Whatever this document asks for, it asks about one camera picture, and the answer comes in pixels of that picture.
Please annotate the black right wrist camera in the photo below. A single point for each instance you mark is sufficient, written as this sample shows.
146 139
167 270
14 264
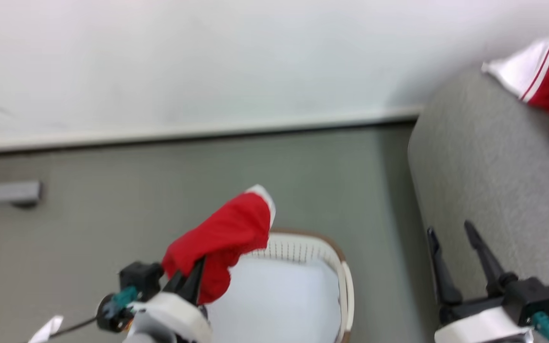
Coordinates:
536 297

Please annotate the grey metal foot bar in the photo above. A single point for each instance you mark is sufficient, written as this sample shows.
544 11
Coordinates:
3 193

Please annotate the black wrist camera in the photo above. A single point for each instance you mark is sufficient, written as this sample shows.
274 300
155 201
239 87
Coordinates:
536 297
134 290

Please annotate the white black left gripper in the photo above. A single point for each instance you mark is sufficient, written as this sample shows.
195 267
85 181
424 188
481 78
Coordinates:
174 317

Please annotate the white paper tag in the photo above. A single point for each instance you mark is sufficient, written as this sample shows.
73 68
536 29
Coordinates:
45 329

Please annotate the white plastic laundry basket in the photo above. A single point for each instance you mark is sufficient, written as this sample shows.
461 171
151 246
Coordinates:
303 245

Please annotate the white black baseboard strip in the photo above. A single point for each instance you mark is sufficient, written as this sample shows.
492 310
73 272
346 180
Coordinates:
198 129

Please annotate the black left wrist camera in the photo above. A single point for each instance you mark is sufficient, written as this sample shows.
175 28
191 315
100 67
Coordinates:
134 290

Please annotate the grey fabric sofa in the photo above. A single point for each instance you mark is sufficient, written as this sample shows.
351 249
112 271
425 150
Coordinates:
493 181

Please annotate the red shorts with white trim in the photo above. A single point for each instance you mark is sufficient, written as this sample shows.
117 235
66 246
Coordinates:
222 238

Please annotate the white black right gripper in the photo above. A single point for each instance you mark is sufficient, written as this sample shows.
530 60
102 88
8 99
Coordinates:
479 321

